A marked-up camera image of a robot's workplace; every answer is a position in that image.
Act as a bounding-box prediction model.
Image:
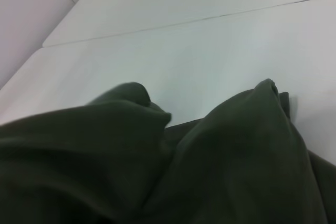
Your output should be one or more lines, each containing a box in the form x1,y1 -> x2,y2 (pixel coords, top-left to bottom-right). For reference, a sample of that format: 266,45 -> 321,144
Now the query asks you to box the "dark green FREE t-shirt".
0,78 -> 336,224

